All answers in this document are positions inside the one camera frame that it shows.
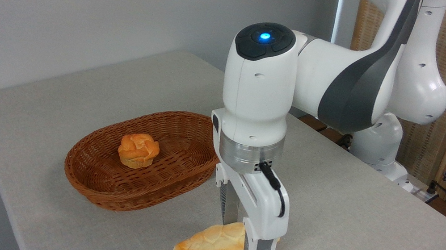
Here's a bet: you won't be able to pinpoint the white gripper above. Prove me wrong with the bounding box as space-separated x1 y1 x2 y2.
189 107 305 250

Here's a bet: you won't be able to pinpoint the leaf-shaped bread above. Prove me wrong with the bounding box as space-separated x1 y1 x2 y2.
169 211 283 250

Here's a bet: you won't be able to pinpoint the small round bread bun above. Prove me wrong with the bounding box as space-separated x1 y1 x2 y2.
115 129 163 173

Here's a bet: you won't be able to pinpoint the brown wicker basket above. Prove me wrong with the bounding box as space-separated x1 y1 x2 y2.
58 94 227 227

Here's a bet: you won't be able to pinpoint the grey tablecloth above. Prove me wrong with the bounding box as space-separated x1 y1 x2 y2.
0 20 446 250

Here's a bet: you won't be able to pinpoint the dark brown wooden blocks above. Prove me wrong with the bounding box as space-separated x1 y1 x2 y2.
295 113 356 152

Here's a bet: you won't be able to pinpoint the white power strip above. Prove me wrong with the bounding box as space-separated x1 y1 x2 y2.
400 175 442 205

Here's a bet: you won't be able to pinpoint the white vertical strip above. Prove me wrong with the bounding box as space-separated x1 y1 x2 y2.
330 0 346 45

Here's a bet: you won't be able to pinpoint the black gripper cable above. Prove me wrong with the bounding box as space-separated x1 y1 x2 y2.
251 161 293 218

